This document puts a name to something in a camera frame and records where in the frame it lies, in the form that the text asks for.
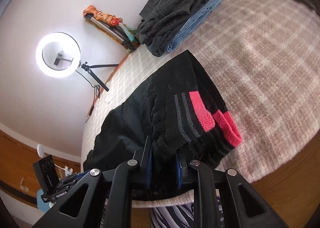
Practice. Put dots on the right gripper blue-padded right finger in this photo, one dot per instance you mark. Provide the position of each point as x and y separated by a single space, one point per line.
185 170

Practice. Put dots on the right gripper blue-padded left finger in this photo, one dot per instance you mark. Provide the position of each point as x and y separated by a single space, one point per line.
142 178

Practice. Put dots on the black pants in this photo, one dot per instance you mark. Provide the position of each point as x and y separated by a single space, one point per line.
178 108

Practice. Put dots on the orange mattress sheet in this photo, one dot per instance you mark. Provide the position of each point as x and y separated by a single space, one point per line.
117 68

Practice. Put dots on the rolled colourful mat bundle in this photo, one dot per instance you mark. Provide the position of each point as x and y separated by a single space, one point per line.
113 26

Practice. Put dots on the checkered beige bed blanket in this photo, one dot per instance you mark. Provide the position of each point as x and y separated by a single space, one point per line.
263 56

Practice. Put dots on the blue folded jeans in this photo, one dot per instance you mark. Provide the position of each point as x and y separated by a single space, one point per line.
192 23

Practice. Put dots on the stack of dark folded clothes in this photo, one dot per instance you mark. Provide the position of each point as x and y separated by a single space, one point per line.
162 20

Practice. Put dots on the white ring light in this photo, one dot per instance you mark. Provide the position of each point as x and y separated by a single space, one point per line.
58 55

